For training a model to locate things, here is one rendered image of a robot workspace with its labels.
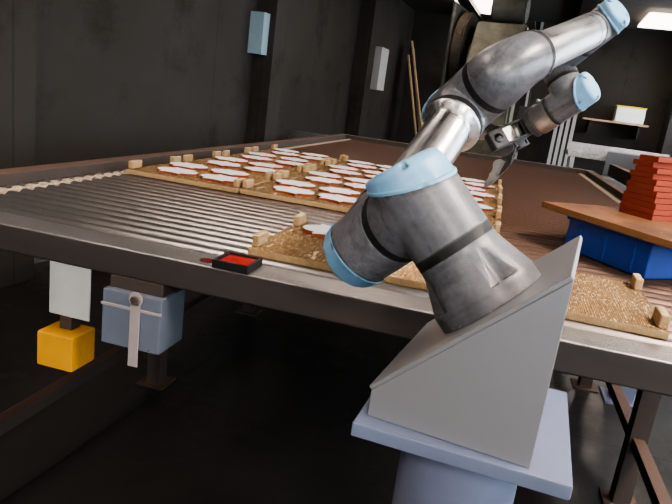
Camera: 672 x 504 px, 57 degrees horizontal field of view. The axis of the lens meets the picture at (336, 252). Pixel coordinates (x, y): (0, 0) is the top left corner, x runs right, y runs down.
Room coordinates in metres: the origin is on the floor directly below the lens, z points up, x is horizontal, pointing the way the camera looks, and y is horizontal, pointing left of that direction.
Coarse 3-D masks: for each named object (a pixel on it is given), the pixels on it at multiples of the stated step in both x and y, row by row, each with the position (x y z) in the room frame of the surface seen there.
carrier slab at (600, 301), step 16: (576, 272) 1.42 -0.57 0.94; (576, 288) 1.27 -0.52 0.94; (592, 288) 1.29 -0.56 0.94; (608, 288) 1.31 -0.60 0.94; (624, 288) 1.33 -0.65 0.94; (576, 304) 1.15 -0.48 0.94; (592, 304) 1.16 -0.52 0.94; (608, 304) 1.18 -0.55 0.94; (624, 304) 1.20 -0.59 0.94; (640, 304) 1.21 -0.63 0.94; (576, 320) 1.09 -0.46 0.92; (592, 320) 1.08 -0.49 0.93; (608, 320) 1.08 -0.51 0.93; (624, 320) 1.09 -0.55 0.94; (640, 320) 1.10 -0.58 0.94; (656, 336) 1.06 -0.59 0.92
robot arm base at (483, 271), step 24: (456, 240) 0.76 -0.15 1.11; (480, 240) 0.77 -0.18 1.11; (504, 240) 0.79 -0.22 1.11; (432, 264) 0.77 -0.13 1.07; (456, 264) 0.76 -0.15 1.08; (480, 264) 0.75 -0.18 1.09; (504, 264) 0.75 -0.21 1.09; (528, 264) 0.77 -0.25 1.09; (432, 288) 0.79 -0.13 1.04; (456, 288) 0.75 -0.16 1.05; (480, 288) 0.73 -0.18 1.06; (504, 288) 0.73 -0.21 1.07; (456, 312) 0.74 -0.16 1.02; (480, 312) 0.73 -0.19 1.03
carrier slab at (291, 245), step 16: (304, 224) 1.55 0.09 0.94; (272, 240) 1.34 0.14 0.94; (288, 240) 1.36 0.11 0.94; (304, 240) 1.38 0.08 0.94; (320, 240) 1.40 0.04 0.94; (272, 256) 1.23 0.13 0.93; (288, 256) 1.23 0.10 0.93; (304, 256) 1.24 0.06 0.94; (320, 256) 1.25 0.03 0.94; (400, 272) 1.21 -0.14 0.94; (416, 272) 1.23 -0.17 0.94; (416, 288) 1.16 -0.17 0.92
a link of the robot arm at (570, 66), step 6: (570, 60) 1.47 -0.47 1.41; (576, 60) 1.47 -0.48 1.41; (582, 60) 1.48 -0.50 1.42; (558, 66) 1.49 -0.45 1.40; (564, 66) 1.48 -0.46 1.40; (570, 66) 1.48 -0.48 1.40; (552, 72) 1.49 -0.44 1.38; (558, 72) 1.48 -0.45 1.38; (564, 72) 1.48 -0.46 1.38; (570, 72) 1.48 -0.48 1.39; (546, 78) 1.51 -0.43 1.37; (552, 78) 1.49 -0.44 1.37; (546, 84) 1.51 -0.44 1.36
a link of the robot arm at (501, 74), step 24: (576, 24) 1.31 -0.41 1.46; (600, 24) 1.37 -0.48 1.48; (624, 24) 1.40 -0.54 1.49; (504, 48) 1.15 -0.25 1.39; (528, 48) 1.15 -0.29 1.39; (552, 48) 1.18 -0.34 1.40; (576, 48) 1.28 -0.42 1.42; (480, 72) 1.15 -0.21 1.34; (504, 72) 1.14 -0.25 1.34; (528, 72) 1.14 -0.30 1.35; (480, 96) 1.16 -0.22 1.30; (504, 96) 1.15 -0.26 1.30
